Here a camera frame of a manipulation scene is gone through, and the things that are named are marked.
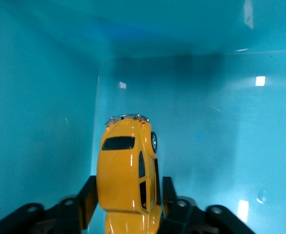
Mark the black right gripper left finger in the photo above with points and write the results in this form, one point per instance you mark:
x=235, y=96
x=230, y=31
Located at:
x=67, y=214

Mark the turquoise plastic bin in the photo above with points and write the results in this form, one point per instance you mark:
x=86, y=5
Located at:
x=206, y=122

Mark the yellow beetle toy car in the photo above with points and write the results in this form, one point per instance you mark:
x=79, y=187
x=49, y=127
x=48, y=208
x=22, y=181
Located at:
x=123, y=175

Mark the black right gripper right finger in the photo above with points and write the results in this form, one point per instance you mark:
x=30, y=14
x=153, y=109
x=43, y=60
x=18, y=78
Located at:
x=194, y=219

